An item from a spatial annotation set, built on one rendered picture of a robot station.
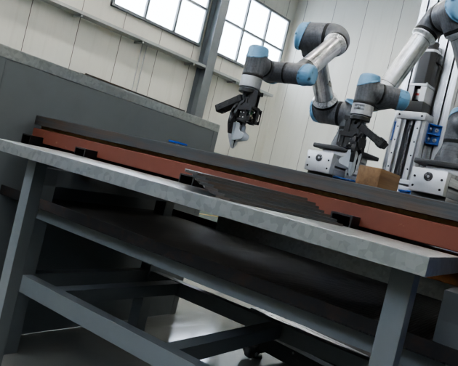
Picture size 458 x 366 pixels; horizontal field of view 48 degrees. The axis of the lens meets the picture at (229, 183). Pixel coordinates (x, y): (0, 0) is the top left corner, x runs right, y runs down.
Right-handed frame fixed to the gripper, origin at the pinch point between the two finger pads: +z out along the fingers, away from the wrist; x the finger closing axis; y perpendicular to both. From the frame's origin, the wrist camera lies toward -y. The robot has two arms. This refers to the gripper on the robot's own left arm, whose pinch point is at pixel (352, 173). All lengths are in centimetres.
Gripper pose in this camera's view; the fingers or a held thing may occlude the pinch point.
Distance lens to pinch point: 187.7
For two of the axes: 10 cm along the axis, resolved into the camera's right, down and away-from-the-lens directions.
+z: -2.3, 9.7, 0.2
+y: -8.0, -2.0, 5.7
